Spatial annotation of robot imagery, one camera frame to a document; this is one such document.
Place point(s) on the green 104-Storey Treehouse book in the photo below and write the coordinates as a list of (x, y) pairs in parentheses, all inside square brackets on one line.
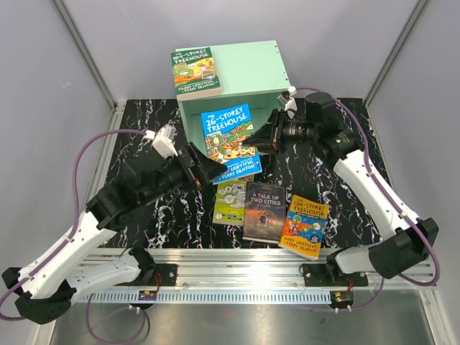
[(195, 74)]

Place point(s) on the blue 26-Storey Treehouse book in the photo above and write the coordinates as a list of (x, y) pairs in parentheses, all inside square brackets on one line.
[(224, 132)]

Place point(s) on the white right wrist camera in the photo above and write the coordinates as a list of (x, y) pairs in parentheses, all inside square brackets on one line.
[(287, 98)]

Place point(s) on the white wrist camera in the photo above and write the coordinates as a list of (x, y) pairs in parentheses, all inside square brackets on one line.
[(163, 141), (287, 98)]

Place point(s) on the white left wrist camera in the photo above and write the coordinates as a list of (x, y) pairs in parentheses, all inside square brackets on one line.
[(163, 141)]

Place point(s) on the black marble pattern mat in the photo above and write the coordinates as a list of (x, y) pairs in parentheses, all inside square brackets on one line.
[(184, 219)]

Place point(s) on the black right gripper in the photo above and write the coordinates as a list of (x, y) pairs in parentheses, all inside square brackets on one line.
[(269, 138)]

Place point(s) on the lime green book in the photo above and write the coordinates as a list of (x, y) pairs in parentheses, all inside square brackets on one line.
[(230, 201)]

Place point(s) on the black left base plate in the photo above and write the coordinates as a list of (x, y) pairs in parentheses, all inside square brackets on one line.
[(165, 273)]

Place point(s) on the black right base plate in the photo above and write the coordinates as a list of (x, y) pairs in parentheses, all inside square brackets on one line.
[(327, 275)]

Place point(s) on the orange 130-Storey Treehouse book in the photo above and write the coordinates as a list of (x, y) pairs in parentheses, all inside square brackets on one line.
[(304, 227)]

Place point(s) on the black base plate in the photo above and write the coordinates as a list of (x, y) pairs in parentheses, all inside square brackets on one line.
[(165, 273), (327, 275)]

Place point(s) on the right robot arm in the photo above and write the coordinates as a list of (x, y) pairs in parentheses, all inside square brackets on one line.
[(407, 239)]

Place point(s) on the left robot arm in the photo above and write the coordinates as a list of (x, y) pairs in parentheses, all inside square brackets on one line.
[(48, 287)]

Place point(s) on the dark Tale of Two Cities book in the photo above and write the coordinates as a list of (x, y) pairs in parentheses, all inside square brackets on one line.
[(264, 212)]

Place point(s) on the mint green open box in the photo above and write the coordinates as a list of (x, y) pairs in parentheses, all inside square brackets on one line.
[(250, 73)]

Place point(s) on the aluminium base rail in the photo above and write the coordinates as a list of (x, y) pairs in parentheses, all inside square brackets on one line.
[(231, 276)]

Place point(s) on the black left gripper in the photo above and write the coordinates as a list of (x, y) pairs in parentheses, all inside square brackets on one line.
[(205, 169)]

